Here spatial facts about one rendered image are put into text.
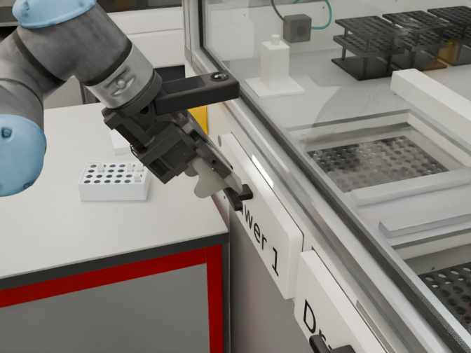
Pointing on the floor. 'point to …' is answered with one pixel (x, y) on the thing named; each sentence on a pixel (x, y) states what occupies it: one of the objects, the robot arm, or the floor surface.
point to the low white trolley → (107, 257)
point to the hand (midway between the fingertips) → (235, 176)
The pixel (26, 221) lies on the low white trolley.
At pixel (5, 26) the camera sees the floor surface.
